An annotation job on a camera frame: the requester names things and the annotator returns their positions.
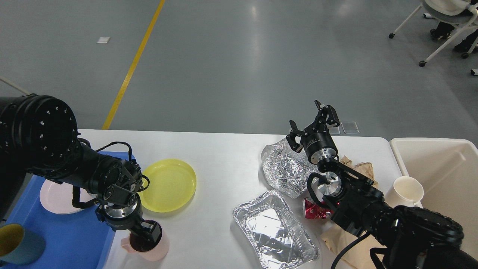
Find crumpled aluminium foil sheet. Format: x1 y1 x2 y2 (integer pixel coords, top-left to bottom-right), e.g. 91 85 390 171
261 138 318 201

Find brown paper bag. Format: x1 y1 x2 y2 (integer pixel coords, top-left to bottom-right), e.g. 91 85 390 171
320 224 385 269

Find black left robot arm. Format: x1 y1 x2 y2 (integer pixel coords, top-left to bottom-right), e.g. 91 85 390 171
1 94 164 243

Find grey office chair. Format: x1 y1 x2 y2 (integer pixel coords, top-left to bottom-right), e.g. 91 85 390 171
0 76 31 95

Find seated person dark trousers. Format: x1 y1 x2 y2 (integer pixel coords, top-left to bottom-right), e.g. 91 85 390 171
425 4 477 61

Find white rolling chair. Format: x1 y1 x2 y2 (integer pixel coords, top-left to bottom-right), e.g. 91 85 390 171
388 0 477 68

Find pink plastic mug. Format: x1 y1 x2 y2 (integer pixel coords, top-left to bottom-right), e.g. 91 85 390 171
121 220 170 262

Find aluminium foil tray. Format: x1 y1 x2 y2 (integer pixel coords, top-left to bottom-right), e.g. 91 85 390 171
233 190 320 269

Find blue yellow cup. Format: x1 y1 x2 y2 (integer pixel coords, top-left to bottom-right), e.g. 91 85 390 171
0 223 46 265

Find crushed red can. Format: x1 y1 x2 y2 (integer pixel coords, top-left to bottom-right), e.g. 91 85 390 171
302 197 333 219

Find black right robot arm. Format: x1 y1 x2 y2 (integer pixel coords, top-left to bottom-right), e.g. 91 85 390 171
286 100 477 269

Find yellow plastic plate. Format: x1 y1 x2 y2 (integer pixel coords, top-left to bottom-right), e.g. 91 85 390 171
140 159 197 213

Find pink plastic plate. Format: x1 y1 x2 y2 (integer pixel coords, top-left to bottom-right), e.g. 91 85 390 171
40 179 83 214

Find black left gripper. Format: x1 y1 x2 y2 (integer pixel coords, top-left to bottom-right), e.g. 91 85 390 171
95 194 162 243

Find crumpled brown paper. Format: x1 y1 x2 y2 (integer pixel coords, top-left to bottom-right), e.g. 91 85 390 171
339 155 379 187

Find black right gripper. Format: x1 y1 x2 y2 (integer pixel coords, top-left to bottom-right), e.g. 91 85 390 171
286 99 340 164

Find white paper cup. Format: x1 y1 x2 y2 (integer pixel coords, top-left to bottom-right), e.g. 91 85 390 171
385 176 425 208

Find blue plastic tray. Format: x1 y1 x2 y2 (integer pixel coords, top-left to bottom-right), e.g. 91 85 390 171
0 151 136 269

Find beige plastic bin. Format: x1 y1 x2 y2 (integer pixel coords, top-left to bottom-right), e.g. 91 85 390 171
390 138 478 258

